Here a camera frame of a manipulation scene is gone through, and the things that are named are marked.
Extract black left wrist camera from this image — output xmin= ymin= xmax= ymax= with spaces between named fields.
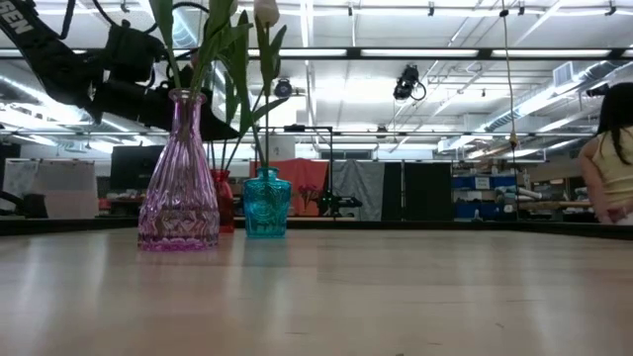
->
xmin=103 ymin=22 xmax=169 ymax=85

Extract white artificial tulip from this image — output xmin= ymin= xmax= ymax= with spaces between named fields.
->
xmin=253 ymin=0 xmax=289 ymax=170
xmin=222 ymin=9 xmax=268 ymax=169

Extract long ceiling light strip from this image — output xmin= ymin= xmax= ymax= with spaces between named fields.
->
xmin=0 ymin=46 xmax=633 ymax=60

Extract person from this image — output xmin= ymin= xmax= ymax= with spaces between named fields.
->
xmin=577 ymin=82 xmax=633 ymax=226

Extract orange cloth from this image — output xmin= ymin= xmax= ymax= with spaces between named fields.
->
xmin=249 ymin=157 xmax=330 ymax=218

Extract grey cloth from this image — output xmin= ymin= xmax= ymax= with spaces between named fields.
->
xmin=329 ymin=160 xmax=386 ymax=223

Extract blue glass vase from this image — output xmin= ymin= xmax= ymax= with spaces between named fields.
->
xmin=241 ymin=166 xmax=293 ymax=239

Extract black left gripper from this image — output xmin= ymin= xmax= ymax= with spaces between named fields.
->
xmin=91 ymin=81 xmax=241 ymax=142

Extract distant wooden table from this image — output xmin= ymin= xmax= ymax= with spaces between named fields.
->
xmin=516 ymin=199 xmax=594 ymax=223

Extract white air vent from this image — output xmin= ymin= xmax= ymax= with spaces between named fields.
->
xmin=552 ymin=60 xmax=576 ymax=89

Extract black metal stand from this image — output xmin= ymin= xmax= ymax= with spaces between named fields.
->
xmin=255 ymin=124 xmax=336 ymax=219

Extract white partition board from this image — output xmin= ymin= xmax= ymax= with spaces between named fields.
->
xmin=2 ymin=159 xmax=99 ymax=220

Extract dark box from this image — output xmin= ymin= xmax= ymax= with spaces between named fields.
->
xmin=0 ymin=190 xmax=49 ymax=221

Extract pink artificial tulip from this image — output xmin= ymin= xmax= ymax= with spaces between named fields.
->
xmin=190 ymin=19 xmax=253 ymax=95
xmin=147 ymin=0 xmax=184 ymax=93

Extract black monitor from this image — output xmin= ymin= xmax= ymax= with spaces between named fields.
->
xmin=109 ymin=144 xmax=167 ymax=192

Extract blue storage bins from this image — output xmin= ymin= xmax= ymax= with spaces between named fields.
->
xmin=452 ymin=175 xmax=519 ymax=220

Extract black ceiling camera rig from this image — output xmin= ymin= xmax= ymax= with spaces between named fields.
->
xmin=393 ymin=63 xmax=427 ymax=103

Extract pink glass vase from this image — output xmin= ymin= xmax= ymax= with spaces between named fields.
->
xmin=136 ymin=88 xmax=222 ymax=253

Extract red glass vase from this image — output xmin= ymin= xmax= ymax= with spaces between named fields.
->
xmin=210 ymin=168 xmax=236 ymax=234

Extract hanging thin cable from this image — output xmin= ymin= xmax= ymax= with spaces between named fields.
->
xmin=498 ymin=0 xmax=520 ymax=152

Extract distant red flowers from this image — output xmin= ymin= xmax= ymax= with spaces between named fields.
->
xmin=296 ymin=183 xmax=320 ymax=209

